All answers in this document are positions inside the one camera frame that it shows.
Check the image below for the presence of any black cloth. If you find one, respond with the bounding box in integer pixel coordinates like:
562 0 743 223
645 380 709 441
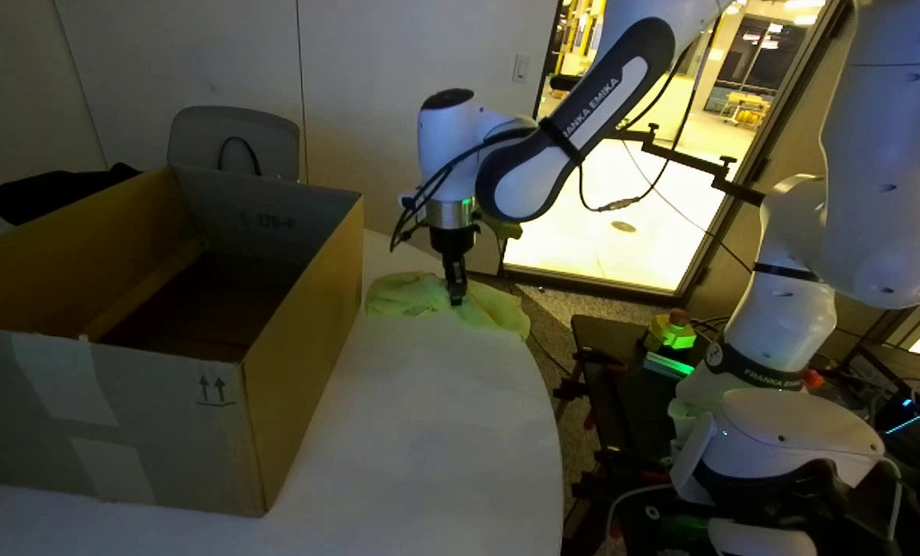
0 160 144 229

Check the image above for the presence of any grey chair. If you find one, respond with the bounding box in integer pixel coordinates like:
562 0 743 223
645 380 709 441
165 100 302 184

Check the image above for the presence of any green lit electronic device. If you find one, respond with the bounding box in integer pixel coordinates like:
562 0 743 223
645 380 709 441
643 314 702 383

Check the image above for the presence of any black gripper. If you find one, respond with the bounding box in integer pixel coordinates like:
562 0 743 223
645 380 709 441
426 223 483 307

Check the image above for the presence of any lit glass window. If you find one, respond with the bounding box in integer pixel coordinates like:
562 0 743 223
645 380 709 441
500 0 835 303

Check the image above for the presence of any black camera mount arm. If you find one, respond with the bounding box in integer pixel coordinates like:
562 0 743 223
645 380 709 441
611 122 769 206

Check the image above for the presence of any yellow microfiber towel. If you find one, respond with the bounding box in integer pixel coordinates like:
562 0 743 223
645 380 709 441
364 269 535 342

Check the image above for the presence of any open cardboard box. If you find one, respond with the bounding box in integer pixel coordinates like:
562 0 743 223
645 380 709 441
0 163 367 519

